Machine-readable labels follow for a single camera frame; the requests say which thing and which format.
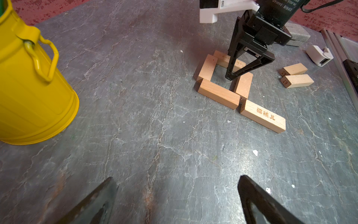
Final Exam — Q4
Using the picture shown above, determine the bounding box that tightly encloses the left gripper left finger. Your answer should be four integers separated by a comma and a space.
57, 177, 117, 224

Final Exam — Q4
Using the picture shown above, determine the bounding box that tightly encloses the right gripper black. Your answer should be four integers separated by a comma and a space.
225, 0, 310, 81

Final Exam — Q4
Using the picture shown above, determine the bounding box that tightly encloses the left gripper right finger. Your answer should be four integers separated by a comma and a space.
237, 175, 302, 224

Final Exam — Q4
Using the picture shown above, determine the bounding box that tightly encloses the wooden block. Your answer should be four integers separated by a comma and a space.
279, 63, 308, 76
213, 50, 246, 72
280, 74, 314, 89
234, 72, 253, 99
198, 79, 240, 110
196, 54, 218, 83
240, 99, 286, 133

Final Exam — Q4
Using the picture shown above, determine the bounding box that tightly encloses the grey stone block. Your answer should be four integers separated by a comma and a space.
285, 22, 310, 47

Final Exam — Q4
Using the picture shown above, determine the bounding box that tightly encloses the small white adapter box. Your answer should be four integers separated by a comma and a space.
306, 45, 334, 67

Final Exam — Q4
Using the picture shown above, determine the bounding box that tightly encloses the yellow metal bucket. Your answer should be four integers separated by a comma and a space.
1, 1, 79, 145

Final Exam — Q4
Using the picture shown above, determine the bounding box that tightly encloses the aluminium front rail frame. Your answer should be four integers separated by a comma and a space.
321, 29, 358, 109

